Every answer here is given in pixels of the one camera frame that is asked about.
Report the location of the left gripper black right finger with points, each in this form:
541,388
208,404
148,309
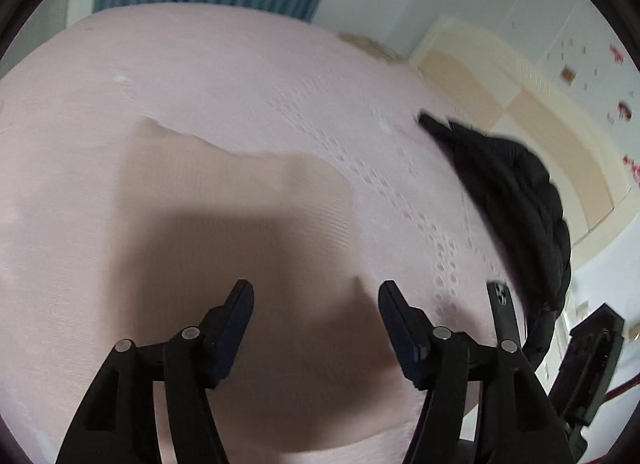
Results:
515,419

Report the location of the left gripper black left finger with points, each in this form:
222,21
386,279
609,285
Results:
115,421

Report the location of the peach knit sweater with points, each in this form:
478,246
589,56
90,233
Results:
315,379

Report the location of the black smartphone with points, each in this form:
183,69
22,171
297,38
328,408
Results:
503,312

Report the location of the black puffer jacket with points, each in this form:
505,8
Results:
513,188

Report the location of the pink bed sheet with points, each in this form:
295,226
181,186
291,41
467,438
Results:
250,83

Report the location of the cream wooden headboard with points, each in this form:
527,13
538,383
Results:
498,91

